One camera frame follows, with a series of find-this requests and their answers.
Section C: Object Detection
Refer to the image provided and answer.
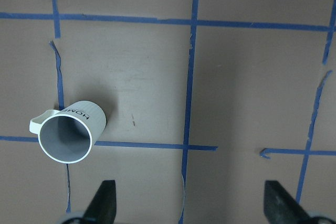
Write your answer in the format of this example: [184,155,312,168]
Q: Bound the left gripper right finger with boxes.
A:
[263,180,310,223]

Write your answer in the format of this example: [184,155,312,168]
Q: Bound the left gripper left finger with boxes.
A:
[83,180,116,223]

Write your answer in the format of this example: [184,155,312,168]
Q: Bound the white mug grey inside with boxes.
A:
[29,101,107,164]

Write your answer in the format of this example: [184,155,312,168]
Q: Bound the brown paper table cover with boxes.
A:
[1,0,335,223]

